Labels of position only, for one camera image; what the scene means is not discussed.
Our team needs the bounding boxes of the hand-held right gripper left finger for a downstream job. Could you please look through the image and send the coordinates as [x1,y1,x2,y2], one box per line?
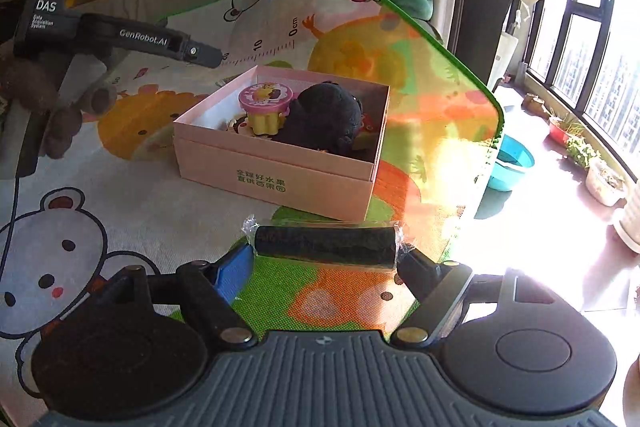
[107,242,256,350]

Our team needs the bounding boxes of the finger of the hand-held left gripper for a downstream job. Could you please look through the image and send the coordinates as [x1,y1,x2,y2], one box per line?
[75,13,223,68]

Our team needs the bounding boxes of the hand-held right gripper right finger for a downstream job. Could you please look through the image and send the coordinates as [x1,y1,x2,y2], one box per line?
[390,247,568,348]

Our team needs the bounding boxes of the black roll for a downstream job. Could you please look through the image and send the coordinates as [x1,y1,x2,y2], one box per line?
[241,214,416,269]

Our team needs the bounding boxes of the pink cardboard box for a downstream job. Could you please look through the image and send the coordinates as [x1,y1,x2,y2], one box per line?
[172,65,391,224]

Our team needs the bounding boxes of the yellow toy cup pink lid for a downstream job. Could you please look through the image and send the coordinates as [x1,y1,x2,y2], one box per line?
[238,81,296,136]

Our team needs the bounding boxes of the black plush toy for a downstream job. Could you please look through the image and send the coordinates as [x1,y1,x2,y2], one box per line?
[272,82,368,155]

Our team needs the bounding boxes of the person's left hand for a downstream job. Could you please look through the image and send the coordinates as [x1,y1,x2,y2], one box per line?
[0,57,118,160]

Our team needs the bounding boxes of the beige covered sofa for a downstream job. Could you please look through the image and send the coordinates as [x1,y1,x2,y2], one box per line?
[50,0,241,42]

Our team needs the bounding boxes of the blue plastic basin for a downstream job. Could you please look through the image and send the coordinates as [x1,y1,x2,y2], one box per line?
[487,134,536,192]

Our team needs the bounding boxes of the cartoon printed play mat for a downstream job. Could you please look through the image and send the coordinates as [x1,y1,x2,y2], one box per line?
[0,0,506,408]

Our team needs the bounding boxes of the red plant pot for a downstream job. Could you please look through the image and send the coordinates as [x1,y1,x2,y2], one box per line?
[547,114,576,142]

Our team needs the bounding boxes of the white planter with plants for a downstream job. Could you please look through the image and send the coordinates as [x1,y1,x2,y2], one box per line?
[585,159,628,208]

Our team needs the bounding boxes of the brown pot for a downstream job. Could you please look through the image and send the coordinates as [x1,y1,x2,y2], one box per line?
[521,93,548,114]

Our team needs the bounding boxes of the white round pot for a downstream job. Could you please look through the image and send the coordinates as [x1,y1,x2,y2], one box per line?
[612,194,640,255]

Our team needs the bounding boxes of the black cable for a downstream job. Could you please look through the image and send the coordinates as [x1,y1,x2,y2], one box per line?
[0,174,23,293]

